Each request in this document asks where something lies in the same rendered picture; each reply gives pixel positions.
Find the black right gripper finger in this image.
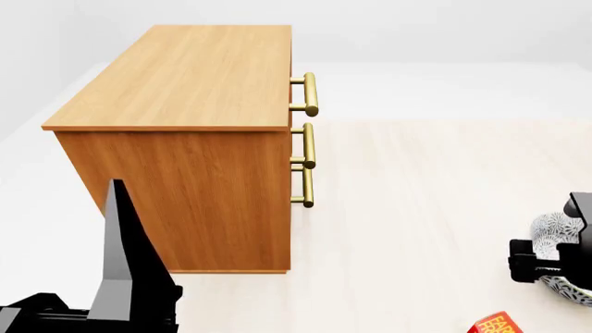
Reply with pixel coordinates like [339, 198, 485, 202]
[561, 191, 592, 244]

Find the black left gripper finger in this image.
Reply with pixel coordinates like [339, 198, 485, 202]
[87, 178, 184, 323]

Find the black white patterned bowl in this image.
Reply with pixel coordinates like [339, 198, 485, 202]
[529, 211, 592, 308]

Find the light wooden drawer cabinet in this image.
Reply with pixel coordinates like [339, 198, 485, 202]
[41, 23, 294, 276]

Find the red box yellow lettering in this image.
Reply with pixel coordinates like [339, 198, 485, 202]
[464, 310, 526, 333]

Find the small brass drawer handle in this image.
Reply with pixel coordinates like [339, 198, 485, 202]
[290, 164, 315, 209]

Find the medium brass drawer handle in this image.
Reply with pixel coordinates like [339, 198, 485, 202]
[289, 122, 318, 170]

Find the large brass drawer handle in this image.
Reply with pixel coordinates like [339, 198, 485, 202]
[289, 71, 320, 118]

